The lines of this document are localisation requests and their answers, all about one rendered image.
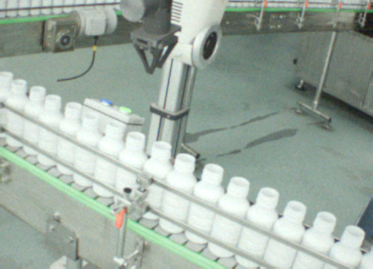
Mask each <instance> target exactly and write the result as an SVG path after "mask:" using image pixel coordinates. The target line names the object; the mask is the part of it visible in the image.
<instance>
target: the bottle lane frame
mask: <svg viewBox="0 0 373 269"><path fill-rule="evenodd" d="M47 172H48V170H47V171H43V170H42V169H41V168H38V167H37V164H34V165H32V164H31V163H30V162H28V161H27V160H26V157H25V158H21V157H20V156H18V155H17V154H15V152H10V151H9V150H8V149H7V148H6V146H4V147H3V146H0V207H2V209H5V210H6V211H7V212H10V213H11V214H12V215H14V216H15V217H17V218H18V219H19V220H21V221H23V222H24V223H27V224H28V225H29V226H30V227H32V228H33V229H36V231H38V232H40V233H42V235H44V236H46V226H47V223H46V220H47V219H48V218H50V217H53V218H54V219H58V221H60V222H62V223H63V224H65V225H66V226H68V227H70V228H71V229H73V230H74V232H75V233H76V235H77V239H78V242H77V257H79V258H81V259H83V260H84V261H86V262H87V263H90V264H91V265H92V266H94V267H95V268H97V269H114V264H113V258H114V257H115V255H116V251H117V239H118V238H117V234H118V230H119V228H117V227H116V215H115V216H112V215H111V214H110V211H111V205H112V204H111V205H109V206H105V205H104V204H102V203H100V202H99V201H97V199H98V197H96V198H91V197H89V196H88V195H86V194H85V193H84V191H78V190H77V189H76V188H74V187H72V186H71V184H72V183H71V184H66V183H65V182H63V181H60V179H59V178H60V177H54V176H53V175H51V174H49V173H47ZM140 220H141V219H139V220H137V221H136V222H134V221H133V220H132V219H130V218H128V221H127V233H126V241H125V246H124V253H123V256H124V257H127V256H130V254H132V253H133V252H134V251H135V245H136V242H137V240H136V238H138V239H141V240H142V241H143V242H144V244H143V248H142V252H138V253H137V255H138V256H140V257H142V259H141V265H140V267H137V268H136V269H229V268H226V267H225V266H223V265H221V264H218V261H219V259H220V258H218V259H216V260H215V261H213V260H211V259H209V258H206V257H203V256H202V252H203V250H202V251H200V252H194V251H192V250H189V248H187V247H186V244H187V242H186V243H183V245H180V244H178V243H176V242H174V241H172V240H170V239H169V237H170V236H171V235H172V234H171V235H169V236H167V237H164V236H162V235H161V234H159V233H157V232H155V231H154V228H156V227H153V228H152V229H149V228H148V227H144V226H143V225H141V224H140V223H139V221H140Z"/></svg>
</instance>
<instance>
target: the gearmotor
mask: <svg viewBox="0 0 373 269"><path fill-rule="evenodd" d="M116 28H117V15H116V13H115V12H114V11H113V9H112V8H109V7H105V8H81V9H73V10H72V11H71V12H69V14H68V15H67V17H50V18H48V19H46V22H45V33H44V40H43V41H44V44H43V47H44V50H43V51H44V52H45V53H48V52H50V51H52V53H56V52H70V51H74V48H75V41H76V37H84V36H94V38H95V45H94V53H93V59H92V64H93V63H94V58H95V53H96V50H97V39H98V35H103V34H111V33H113V31H115V29H116ZM92 64H91V65H90V67H89V68H88V69H87V70H86V71H85V72H84V73H83V74H81V75H80V76H75V77H71V78H67V79H61V80H57V81H58V82H59V81H66V80H70V79H76V78H78V77H81V76H84V74H86V73H87V72H89V70H90V69H91V68H92Z"/></svg>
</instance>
